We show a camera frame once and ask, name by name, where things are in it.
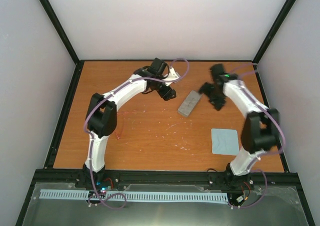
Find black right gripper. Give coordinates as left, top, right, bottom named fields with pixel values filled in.
left=198, top=82, right=227, bottom=111

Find grey glasses case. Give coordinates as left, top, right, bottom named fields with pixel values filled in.
left=177, top=91, right=202, bottom=117

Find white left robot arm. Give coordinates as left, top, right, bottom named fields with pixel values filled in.
left=83, top=67, right=180, bottom=188

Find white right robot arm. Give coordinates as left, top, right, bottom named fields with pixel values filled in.
left=199, top=72, right=280, bottom=188

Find red transparent sunglasses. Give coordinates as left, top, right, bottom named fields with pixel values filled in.
left=115, top=110, right=137, bottom=140

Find light blue cleaning cloth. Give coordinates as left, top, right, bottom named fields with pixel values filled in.
left=211, top=129, right=239, bottom=156

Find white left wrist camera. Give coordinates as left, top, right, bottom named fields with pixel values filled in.
left=163, top=67, right=180, bottom=86

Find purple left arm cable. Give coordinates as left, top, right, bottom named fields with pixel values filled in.
left=83, top=58, right=190, bottom=210

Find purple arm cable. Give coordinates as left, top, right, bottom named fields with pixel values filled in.
left=83, top=58, right=190, bottom=210
left=227, top=62, right=286, bottom=210

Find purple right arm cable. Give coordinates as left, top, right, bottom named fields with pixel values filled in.
left=227, top=62, right=286, bottom=210

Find black table edge rail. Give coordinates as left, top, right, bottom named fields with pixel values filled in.
left=80, top=59, right=253, bottom=63

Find black right frame post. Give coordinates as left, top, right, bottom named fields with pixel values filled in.
left=252, top=0, right=296, bottom=65

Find black frame post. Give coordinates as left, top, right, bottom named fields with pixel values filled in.
left=252, top=0, right=296, bottom=65
left=31, top=0, right=81, bottom=64

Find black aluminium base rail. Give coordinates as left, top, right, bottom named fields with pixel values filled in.
left=31, top=169, right=301, bottom=188

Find light blue slotted cable duct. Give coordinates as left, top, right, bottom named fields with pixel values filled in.
left=38, top=189, right=228, bottom=204

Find black left frame post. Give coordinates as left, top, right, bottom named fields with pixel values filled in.
left=31, top=0, right=81, bottom=64

